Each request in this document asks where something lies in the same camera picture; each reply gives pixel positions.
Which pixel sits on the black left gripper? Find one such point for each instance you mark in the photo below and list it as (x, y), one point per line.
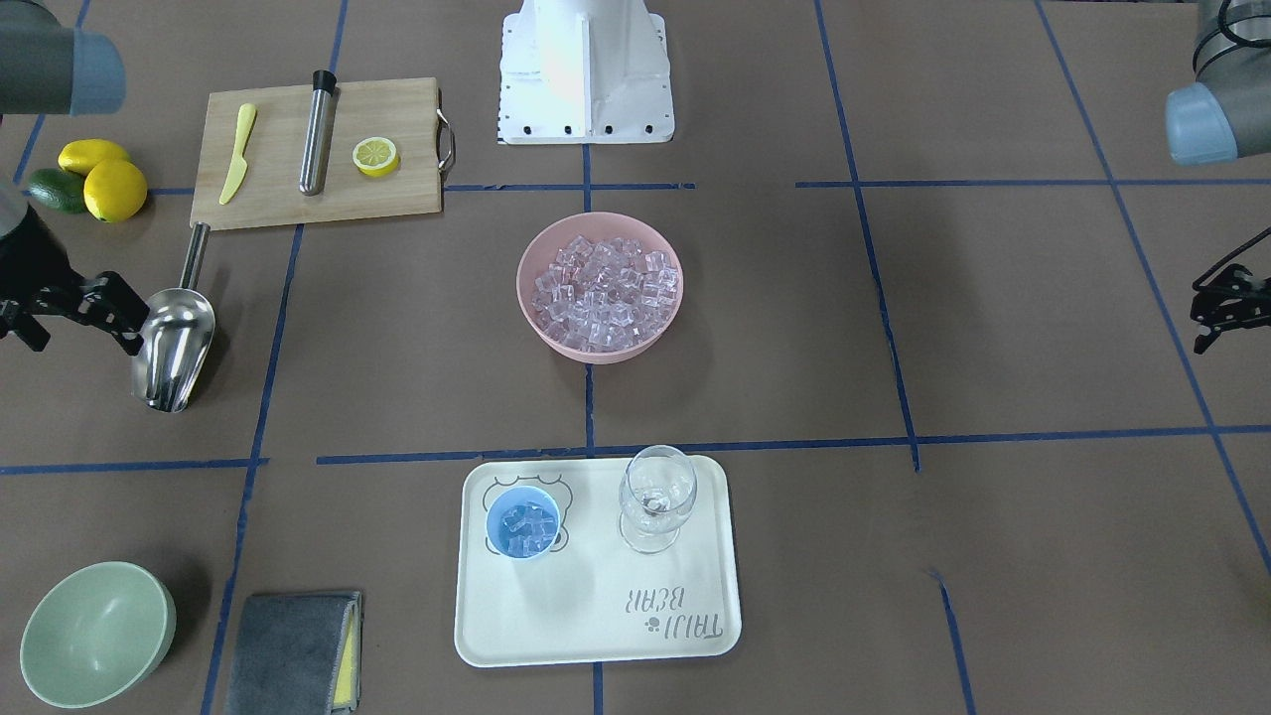
(1231, 301)

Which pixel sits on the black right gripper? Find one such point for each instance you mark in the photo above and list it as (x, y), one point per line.
(30, 260)

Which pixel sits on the metal ice scoop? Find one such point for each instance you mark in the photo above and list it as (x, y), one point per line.
(176, 336)

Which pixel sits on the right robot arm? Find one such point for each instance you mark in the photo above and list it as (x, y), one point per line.
(48, 68)

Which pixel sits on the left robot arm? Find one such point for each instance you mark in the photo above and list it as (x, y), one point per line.
(1221, 117)

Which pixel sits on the small blue cup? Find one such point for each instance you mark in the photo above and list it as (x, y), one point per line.
(524, 523)

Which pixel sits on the pink bowl of ice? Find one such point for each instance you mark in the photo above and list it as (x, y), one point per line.
(600, 287)

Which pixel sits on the green avocado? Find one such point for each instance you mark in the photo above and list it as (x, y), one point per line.
(58, 189)

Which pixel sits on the yellow lemon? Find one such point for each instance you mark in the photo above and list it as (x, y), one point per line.
(115, 190)
(79, 157)

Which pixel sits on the yellow plastic knife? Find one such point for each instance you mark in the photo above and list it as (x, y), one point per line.
(237, 164)

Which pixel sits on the green ceramic bowl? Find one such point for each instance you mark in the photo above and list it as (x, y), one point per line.
(96, 634)

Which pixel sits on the lemon half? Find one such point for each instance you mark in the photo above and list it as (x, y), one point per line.
(376, 156)

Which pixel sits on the cream serving tray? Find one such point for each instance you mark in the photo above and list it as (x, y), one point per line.
(592, 597)

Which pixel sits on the clear wine glass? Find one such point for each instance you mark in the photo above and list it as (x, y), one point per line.
(657, 494)

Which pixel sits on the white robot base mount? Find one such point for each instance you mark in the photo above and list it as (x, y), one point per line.
(584, 73)

